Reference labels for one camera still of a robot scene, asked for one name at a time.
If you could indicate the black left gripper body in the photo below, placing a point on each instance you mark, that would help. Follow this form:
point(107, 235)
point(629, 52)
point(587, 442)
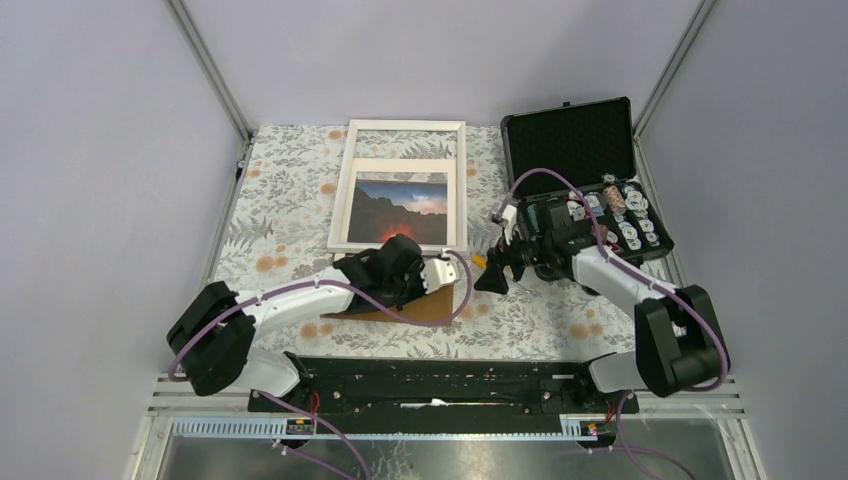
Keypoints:
point(405, 288)

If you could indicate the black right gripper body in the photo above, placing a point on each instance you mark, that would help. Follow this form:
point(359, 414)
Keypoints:
point(529, 251)

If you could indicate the brown frame backing board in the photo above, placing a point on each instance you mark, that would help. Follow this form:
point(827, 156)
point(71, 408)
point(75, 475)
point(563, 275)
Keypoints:
point(427, 310)

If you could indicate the sunset landscape photo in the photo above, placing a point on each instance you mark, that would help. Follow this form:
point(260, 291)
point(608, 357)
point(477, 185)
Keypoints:
point(423, 199)

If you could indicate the white picture frame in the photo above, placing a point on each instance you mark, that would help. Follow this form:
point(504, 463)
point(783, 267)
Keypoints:
point(407, 139)

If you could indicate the yellow handled screwdriver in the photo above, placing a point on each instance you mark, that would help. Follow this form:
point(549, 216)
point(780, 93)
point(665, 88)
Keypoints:
point(479, 261)

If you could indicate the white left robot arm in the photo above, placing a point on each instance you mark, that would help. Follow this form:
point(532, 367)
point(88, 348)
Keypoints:
point(213, 340)

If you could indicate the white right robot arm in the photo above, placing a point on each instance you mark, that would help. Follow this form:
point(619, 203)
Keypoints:
point(678, 346)

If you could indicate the brown poker chip stack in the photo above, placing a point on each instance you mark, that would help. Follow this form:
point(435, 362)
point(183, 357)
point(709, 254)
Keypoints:
point(615, 201)

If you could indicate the black poker chip case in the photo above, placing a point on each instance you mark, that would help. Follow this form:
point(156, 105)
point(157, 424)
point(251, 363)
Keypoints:
point(591, 147)

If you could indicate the floral patterned table mat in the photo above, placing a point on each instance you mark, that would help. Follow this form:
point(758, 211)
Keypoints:
point(279, 231)

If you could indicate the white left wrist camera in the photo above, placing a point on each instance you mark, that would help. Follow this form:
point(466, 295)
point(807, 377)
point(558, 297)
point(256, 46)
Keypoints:
point(438, 272)

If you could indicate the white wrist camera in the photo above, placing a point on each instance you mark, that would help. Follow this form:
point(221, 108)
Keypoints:
point(504, 215)
point(438, 272)

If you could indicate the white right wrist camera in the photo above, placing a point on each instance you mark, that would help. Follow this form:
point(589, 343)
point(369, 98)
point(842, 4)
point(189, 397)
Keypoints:
point(504, 215)

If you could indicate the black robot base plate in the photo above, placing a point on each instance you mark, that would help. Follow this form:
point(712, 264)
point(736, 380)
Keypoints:
point(454, 381)

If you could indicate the aluminium front rail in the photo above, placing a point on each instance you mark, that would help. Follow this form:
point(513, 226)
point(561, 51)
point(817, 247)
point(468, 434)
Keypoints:
point(175, 401)

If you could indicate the grey slotted cable duct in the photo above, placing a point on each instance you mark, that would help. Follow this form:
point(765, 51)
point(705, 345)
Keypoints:
point(554, 428)

